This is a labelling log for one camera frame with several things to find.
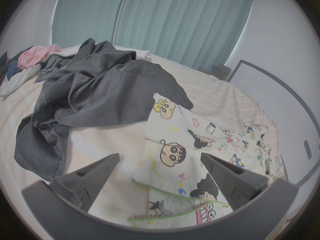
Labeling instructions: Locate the white printed pyjama top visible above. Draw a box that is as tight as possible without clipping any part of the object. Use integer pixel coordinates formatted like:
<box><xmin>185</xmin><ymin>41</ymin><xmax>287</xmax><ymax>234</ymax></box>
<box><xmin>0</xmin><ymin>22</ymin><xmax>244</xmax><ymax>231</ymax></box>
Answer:
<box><xmin>127</xmin><ymin>92</ymin><xmax>287</xmax><ymax>228</ymax></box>

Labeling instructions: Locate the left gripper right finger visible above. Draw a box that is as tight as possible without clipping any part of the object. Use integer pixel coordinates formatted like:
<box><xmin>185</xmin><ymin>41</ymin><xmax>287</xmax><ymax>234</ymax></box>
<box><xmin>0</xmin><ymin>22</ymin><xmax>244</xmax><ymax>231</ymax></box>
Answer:
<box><xmin>200</xmin><ymin>152</ymin><xmax>270</xmax><ymax>212</ymax></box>

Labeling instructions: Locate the pink garment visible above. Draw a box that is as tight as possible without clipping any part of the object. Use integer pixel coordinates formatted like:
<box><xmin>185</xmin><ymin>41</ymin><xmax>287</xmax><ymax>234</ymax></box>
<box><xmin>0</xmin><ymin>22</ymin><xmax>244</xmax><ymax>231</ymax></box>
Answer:
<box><xmin>18</xmin><ymin>44</ymin><xmax>66</xmax><ymax>69</ymax></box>

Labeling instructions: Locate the dark grey garment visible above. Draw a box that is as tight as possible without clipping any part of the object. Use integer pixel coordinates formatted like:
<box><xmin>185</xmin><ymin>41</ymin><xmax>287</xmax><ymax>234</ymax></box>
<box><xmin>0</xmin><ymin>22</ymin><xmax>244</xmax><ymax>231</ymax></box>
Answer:
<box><xmin>34</xmin><ymin>55</ymin><xmax>76</xmax><ymax>83</ymax></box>

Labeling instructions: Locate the black polo shirt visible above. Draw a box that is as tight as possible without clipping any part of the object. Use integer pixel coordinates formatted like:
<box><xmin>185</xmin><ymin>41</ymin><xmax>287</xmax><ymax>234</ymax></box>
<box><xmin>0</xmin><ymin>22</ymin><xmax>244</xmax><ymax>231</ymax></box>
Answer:
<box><xmin>14</xmin><ymin>37</ymin><xmax>194</xmax><ymax>182</ymax></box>

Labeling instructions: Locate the blue-green curtain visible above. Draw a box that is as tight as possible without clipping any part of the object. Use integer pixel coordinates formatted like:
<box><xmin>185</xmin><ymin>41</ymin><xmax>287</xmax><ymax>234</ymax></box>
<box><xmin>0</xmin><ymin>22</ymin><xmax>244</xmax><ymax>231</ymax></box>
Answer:
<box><xmin>51</xmin><ymin>0</ymin><xmax>254</xmax><ymax>71</ymax></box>

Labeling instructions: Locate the dark blue garment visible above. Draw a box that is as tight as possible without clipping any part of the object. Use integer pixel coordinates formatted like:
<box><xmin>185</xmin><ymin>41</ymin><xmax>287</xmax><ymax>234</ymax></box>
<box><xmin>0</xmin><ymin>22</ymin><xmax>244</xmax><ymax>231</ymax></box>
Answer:
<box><xmin>6</xmin><ymin>60</ymin><xmax>23</xmax><ymax>81</ymax></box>

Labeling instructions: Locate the grey bedside table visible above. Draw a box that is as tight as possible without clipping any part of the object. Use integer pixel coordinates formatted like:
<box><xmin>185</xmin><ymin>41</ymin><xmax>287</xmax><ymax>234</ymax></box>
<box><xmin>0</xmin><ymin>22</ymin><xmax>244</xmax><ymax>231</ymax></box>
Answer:
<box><xmin>199</xmin><ymin>63</ymin><xmax>232</xmax><ymax>81</ymax></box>

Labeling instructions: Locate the grey and white garment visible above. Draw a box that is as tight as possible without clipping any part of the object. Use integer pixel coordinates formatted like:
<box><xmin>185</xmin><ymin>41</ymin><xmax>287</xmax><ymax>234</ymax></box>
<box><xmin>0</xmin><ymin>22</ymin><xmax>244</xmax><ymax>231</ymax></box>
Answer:
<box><xmin>136</xmin><ymin>50</ymin><xmax>153</xmax><ymax>62</ymax></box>

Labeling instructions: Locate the bed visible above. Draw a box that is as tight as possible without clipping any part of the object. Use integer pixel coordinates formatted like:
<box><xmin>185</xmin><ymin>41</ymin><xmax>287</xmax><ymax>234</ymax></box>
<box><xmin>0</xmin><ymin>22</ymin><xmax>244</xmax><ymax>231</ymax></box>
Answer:
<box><xmin>0</xmin><ymin>44</ymin><xmax>320</xmax><ymax>234</ymax></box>

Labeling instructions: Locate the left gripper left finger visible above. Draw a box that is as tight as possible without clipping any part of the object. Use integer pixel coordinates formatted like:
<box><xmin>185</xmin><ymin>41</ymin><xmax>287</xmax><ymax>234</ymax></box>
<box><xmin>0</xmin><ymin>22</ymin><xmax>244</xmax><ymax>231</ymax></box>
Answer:
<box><xmin>49</xmin><ymin>153</ymin><xmax>121</xmax><ymax>212</ymax></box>

